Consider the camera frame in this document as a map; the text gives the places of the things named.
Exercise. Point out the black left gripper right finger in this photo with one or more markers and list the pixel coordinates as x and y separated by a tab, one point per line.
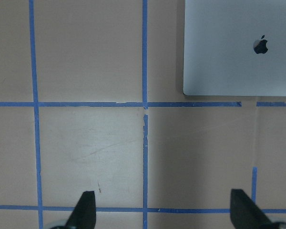
245	214

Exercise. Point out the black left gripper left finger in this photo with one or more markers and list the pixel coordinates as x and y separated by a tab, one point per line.
84	213

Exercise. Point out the silver laptop notebook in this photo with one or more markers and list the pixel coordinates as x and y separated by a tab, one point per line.
235	47

